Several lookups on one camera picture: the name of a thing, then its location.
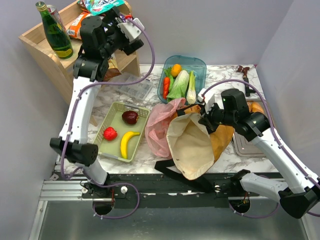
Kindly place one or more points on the wooden shelf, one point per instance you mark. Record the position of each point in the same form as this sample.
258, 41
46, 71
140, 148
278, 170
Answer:
59, 70

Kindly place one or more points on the orange carrot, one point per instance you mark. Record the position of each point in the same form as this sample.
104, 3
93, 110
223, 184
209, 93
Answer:
166, 86

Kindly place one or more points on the napa cabbage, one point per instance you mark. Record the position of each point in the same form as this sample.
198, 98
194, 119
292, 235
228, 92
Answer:
179, 86

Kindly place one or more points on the light green plastic basket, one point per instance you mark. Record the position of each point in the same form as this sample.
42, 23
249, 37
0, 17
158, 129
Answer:
112, 148

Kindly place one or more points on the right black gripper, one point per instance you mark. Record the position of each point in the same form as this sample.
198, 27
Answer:
206, 119

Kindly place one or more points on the purple Fox's candy bag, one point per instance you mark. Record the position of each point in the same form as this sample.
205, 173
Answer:
122, 17

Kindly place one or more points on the green celery stalk bunch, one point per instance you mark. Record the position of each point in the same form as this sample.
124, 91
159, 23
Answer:
191, 96

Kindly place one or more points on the small brown silver tool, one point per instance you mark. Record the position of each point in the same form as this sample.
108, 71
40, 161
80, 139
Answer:
243, 70

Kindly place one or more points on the red tomato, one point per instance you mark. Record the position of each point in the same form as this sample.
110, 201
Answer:
110, 133

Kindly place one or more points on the orange tangerine fruit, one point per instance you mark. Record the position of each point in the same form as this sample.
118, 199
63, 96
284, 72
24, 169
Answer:
175, 70

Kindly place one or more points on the clear plastic compartment box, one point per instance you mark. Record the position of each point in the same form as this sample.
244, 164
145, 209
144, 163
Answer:
137, 91

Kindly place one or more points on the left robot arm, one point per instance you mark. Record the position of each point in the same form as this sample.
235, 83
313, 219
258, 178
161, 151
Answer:
101, 37

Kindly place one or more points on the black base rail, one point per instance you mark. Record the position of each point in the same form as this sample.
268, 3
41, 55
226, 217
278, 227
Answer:
159, 191

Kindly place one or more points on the long baguette bread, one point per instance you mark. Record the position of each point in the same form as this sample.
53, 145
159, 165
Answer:
255, 107

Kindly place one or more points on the brown potato chips bag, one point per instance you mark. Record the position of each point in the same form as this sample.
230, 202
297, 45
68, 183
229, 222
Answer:
112, 70

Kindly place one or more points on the orange tote bag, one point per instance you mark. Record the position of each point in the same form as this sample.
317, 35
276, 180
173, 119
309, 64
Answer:
193, 149

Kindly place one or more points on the pink plastic grocery bag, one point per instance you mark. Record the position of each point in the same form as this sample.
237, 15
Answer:
157, 126

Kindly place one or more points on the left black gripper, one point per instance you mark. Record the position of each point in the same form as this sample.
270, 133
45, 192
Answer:
132, 46

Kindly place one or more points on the teal transparent plastic container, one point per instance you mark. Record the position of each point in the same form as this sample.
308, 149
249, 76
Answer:
189, 64

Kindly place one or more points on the red apple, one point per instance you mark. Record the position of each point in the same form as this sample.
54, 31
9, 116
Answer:
130, 117

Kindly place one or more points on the orange snack packet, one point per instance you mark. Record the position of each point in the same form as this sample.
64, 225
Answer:
74, 29

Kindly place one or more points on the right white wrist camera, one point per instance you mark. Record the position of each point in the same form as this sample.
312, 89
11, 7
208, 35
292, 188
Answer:
207, 99

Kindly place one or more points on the silver metal tray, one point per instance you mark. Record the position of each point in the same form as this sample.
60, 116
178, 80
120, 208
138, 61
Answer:
243, 147

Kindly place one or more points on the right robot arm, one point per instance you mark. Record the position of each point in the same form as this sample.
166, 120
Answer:
300, 189

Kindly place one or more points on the colourful snack packet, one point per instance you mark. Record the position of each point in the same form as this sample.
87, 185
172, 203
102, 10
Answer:
98, 7

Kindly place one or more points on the red silver soda can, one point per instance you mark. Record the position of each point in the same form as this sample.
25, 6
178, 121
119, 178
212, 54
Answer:
54, 12

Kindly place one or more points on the green glass bottle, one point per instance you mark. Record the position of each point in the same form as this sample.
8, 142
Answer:
55, 34

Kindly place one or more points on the yellow banana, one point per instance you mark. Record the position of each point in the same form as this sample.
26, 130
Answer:
125, 141

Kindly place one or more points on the black clamp tool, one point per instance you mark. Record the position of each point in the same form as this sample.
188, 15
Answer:
248, 89

